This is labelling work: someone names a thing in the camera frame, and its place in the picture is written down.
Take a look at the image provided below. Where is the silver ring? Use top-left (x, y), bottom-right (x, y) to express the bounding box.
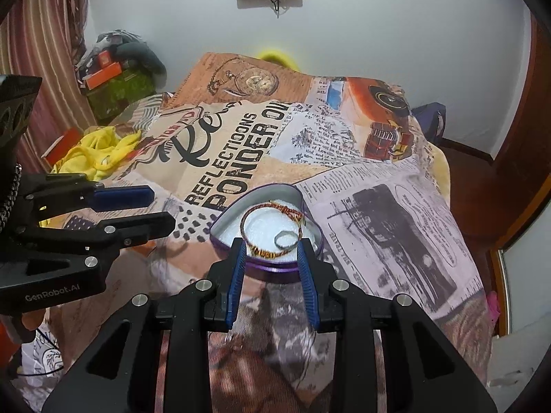
top-left (275, 231), bottom-right (301, 254)

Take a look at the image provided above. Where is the yellow cloth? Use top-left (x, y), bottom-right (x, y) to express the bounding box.
top-left (39, 126), bottom-right (143, 229)

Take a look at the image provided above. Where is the dark blue bag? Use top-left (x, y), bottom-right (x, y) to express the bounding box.
top-left (411, 102), bottom-right (449, 140)

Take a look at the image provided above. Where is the purple heart-shaped tin box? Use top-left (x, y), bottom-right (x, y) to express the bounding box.
top-left (209, 183), bottom-right (325, 273)

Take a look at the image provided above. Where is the orange flat box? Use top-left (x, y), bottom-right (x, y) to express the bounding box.
top-left (41, 127), bottom-right (84, 166)

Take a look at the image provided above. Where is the braided thread bracelet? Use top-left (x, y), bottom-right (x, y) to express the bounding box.
top-left (240, 200), bottom-right (308, 263)

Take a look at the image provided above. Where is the white printed bag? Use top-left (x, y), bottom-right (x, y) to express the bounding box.
top-left (11, 327), bottom-right (66, 381)

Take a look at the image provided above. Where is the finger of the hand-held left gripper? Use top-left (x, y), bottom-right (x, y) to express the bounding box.
top-left (14, 211), bottom-right (177, 264)
top-left (23, 173), bottom-right (155, 225)

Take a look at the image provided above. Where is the pile of dark clothes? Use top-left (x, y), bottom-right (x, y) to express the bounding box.
top-left (75, 29), bottom-right (168, 91)

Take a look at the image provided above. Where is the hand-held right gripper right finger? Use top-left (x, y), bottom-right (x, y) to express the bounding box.
top-left (296, 240), bottom-right (498, 413)

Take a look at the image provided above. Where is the pink cloth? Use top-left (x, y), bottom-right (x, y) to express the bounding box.
top-left (487, 290), bottom-right (502, 337)

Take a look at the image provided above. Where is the striped curtain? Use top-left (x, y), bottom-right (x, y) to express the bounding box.
top-left (0, 0), bottom-right (101, 177)

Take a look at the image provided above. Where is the wooden door frame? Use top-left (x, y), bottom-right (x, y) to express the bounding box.
top-left (441, 13), bottom-right (551, 336)

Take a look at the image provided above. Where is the yellow round object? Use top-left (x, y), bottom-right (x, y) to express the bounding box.
top-left (257, 49), bottom-right (299, 70)

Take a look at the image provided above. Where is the green patterned bag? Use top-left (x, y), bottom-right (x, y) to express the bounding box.
top-left (86, 68), bottom-right (156, 125)

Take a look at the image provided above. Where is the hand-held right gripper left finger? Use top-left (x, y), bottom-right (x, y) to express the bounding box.
top-left (41, 238), bottom-right (247, 413)

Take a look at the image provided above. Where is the printed blanket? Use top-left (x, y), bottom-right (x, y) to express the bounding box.
top-left (56, 52), bottom-right (494, 413)

